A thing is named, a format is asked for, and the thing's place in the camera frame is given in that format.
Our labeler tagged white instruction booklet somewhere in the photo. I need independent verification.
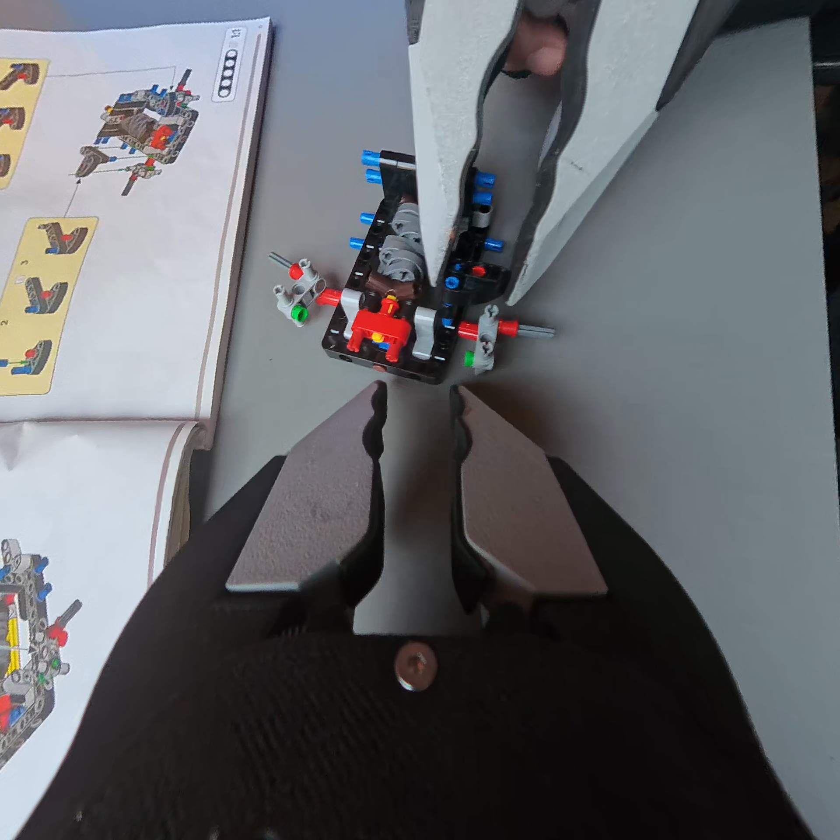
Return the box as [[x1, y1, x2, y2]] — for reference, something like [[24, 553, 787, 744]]
[[0, 14, 277, 770]]

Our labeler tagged black lego frame assembly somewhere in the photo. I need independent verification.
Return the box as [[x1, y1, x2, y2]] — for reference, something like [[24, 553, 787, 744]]
[[268, 148, 557, 388]]

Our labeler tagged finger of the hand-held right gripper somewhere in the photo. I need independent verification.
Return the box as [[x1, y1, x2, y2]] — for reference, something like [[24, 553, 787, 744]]
[[407, 0, 521, 291], [505, 0, 703, 308]]

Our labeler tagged small black lego subassembly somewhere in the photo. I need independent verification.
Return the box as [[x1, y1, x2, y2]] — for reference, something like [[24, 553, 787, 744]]
[[441, 258, 514, 309]]

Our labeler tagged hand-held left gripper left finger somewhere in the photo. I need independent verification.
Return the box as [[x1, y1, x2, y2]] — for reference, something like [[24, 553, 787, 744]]
[[224, 381, 388, 610]]

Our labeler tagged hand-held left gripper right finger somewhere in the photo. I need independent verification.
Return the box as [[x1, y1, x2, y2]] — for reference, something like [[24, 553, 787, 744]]
[[449, 384, 609, 614]]

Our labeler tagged person's right hand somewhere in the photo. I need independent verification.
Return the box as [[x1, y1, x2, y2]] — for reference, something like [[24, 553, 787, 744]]
[[507, 12, 571, 78]]

